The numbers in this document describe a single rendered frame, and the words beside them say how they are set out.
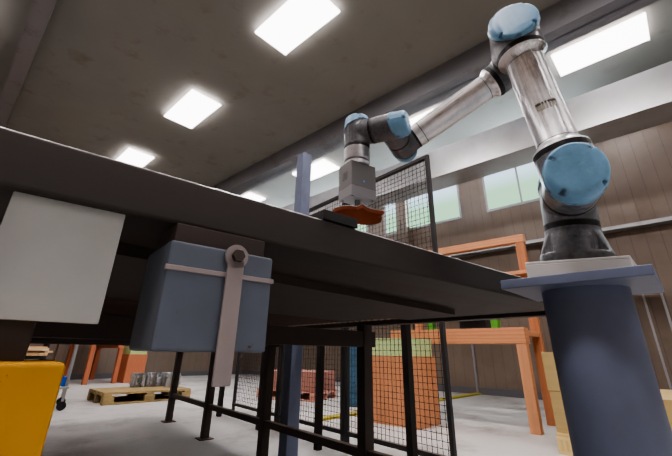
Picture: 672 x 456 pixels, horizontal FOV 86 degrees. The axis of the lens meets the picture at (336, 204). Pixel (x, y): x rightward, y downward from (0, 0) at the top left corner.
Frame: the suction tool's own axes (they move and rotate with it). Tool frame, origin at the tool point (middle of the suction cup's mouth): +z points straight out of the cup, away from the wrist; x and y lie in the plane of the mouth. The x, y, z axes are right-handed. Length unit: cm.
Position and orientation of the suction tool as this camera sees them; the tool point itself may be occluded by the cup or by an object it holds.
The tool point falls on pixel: (357, 217)
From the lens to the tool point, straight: 98.0
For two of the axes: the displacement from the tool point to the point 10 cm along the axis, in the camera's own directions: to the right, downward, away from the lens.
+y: -8.4, -2.2, -5.0
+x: 5.4, -3.1, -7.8
